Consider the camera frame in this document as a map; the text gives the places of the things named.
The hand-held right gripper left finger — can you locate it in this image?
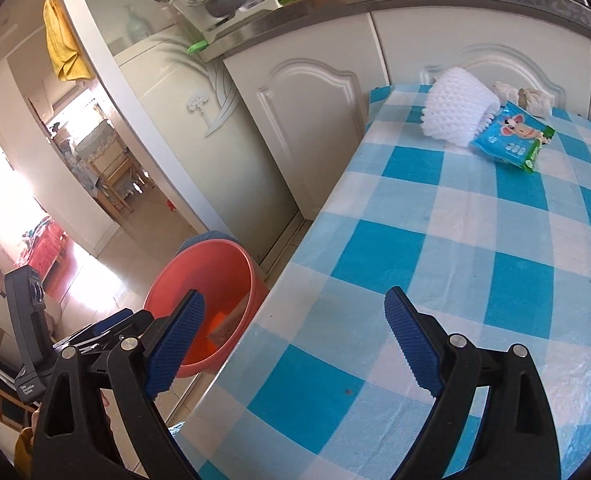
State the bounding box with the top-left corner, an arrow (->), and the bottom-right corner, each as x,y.
30,287 -> 207,480

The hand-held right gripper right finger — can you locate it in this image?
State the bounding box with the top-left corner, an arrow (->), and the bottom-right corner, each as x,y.
384,286 -> 561,480

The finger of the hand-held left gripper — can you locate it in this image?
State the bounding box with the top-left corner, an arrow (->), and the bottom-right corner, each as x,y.
53,307 -> 155,357

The red plastic basin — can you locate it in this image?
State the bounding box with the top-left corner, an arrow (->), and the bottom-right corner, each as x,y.
143,239 -> 270,378

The red crate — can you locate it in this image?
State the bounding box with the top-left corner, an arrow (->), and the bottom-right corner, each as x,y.
24,220 -> 70,282

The blue checked tablecloth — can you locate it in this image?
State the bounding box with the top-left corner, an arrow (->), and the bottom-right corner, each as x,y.
168,82 -> 591,480

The blue plastic basin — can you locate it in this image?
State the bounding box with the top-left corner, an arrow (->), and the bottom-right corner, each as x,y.
176,230 -> 250,257

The wooden chair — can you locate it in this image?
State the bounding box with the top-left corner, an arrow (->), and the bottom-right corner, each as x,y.
88,145 -> 152,212

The white refrigerator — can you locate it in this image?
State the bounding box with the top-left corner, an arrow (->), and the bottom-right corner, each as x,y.
114,35 -> 303,266

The blue wet wipes packet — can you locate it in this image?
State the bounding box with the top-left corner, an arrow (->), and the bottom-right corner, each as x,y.
469,101 -> 556,174

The white foam fruit net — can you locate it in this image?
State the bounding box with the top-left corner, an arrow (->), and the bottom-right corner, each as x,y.
422,66 -> 501,148

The crumpled white tissue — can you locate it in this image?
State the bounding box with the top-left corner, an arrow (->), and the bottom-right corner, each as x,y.
518,88 -> 552,117
493,81 -> 520,106

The yellow hanging towel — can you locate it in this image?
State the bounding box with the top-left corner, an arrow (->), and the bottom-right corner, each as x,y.
44,0 -> 94,82

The white dish rack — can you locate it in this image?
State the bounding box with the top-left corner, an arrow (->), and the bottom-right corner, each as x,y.
168,0 -> 284,44

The steel-edged kitchen counter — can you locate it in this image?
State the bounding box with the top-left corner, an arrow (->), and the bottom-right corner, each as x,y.
196,0 -> 591,63

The white door frame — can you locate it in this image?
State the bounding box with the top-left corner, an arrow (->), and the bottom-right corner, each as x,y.
50,0 -> 212,242

